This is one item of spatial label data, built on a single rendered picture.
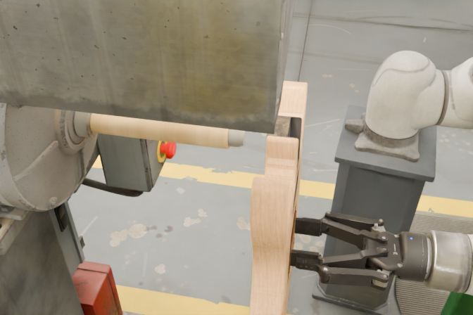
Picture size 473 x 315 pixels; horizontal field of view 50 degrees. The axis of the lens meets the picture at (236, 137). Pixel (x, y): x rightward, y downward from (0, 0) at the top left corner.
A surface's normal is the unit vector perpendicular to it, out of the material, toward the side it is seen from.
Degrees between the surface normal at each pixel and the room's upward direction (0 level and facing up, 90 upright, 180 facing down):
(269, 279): 72
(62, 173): 96
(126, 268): 0
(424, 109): 87
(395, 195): 90
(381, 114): 90
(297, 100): 64
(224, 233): 0
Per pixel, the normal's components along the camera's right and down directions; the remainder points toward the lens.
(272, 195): -0.18, 0.26
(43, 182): 0.95, 0.24
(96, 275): 0.00, -0.78
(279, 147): -0.18, 0.50
